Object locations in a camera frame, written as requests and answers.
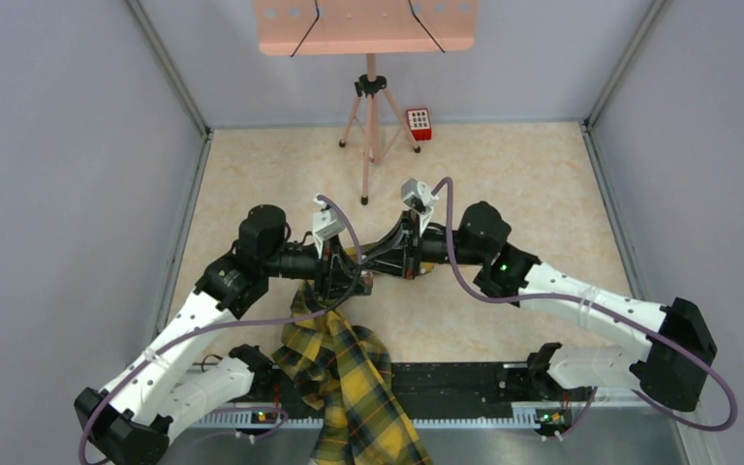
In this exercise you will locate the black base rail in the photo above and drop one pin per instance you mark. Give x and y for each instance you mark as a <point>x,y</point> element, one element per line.
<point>491,395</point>

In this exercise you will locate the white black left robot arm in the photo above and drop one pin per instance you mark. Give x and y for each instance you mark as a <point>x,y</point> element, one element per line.
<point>137,416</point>

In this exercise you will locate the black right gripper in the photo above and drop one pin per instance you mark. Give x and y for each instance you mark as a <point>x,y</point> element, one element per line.
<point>400,253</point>

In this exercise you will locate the yellow plaid shirt sleeve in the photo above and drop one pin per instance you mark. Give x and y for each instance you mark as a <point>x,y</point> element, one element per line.
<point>345,372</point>

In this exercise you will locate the red keypad box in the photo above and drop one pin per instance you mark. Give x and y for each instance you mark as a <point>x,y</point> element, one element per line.
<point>419,123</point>

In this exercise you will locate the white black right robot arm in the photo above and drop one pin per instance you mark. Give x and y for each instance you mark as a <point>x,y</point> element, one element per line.
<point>662,351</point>

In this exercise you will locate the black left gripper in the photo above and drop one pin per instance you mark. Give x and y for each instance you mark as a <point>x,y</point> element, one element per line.
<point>335,273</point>

